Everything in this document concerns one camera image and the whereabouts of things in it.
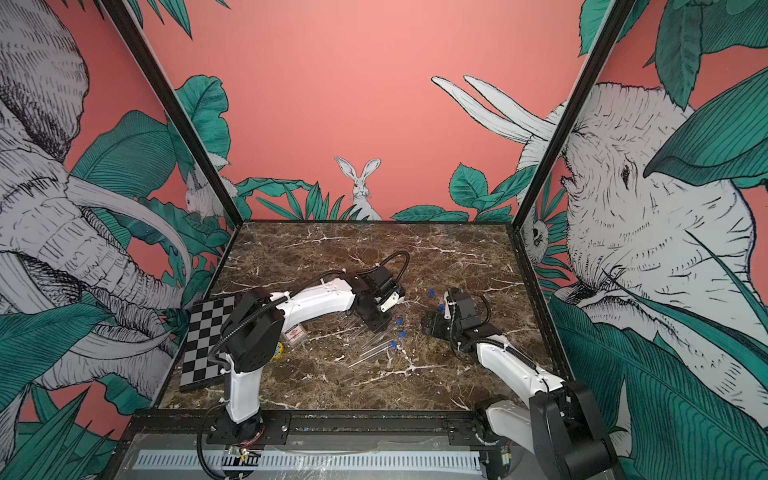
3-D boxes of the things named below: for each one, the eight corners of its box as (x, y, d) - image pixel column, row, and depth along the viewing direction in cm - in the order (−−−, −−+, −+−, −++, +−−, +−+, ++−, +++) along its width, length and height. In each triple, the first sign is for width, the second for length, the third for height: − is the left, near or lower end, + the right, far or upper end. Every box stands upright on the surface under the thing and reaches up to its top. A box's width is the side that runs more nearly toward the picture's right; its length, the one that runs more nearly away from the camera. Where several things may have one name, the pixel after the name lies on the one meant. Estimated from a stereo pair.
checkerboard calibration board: (181, 389, 82) (174, 385, 79) (198, 306, 98) (192, 301, 95) (225, 378, 84) (220, 375, 81) (234, 299, 100) (230, 294, 97)
